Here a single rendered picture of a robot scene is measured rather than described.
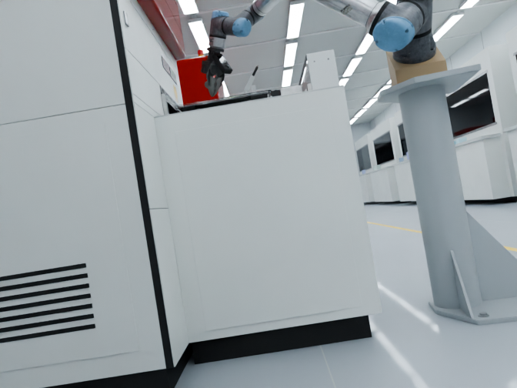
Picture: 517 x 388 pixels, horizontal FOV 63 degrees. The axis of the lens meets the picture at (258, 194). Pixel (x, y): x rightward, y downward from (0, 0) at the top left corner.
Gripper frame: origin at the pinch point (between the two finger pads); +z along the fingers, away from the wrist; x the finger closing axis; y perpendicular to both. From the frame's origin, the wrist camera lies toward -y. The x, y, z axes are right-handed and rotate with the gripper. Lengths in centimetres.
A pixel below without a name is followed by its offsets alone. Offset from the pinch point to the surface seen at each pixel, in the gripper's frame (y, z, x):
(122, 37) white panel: -43, -18, 62
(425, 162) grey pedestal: -92, 8, -30
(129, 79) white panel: -48, -7, 61
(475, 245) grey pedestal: -112, 33, -43
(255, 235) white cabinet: -72, 36, 27
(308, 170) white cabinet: -76, 13, 12
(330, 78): -67, -16, -1
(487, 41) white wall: 169, -107, -634
